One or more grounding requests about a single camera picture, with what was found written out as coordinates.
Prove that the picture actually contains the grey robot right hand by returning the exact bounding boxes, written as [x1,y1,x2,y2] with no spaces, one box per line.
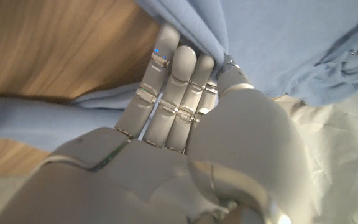
[0,23,323,224]

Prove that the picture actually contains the blue hoodie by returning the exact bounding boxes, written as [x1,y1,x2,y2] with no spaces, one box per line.
[0,0,358,153]

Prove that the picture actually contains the white creased backdrop sheet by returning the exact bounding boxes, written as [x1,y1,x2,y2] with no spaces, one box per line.
[0,79,358,224]

